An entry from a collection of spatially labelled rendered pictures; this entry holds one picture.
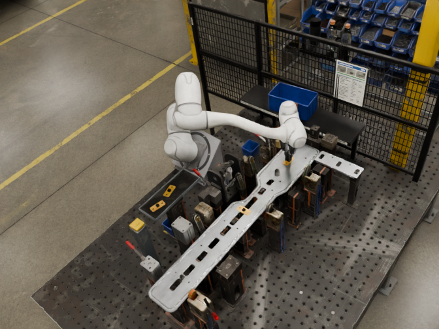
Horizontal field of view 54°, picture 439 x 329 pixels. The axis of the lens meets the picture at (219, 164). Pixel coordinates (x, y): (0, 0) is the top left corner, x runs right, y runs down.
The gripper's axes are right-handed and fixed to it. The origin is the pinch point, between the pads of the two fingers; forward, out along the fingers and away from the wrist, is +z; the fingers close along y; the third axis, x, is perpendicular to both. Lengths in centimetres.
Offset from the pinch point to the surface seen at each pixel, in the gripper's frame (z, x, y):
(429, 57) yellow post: -54, 58, 52
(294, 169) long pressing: 5.3, -3.3, 6.4
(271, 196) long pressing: 5.3, -28.9, 7.0
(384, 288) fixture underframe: 104, 11, 74
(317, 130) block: -2.4, 27.8, 3.7
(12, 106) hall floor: 105, -21, -390
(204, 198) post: -4, -58, -19
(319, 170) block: 7.4, 5.6, 18.6
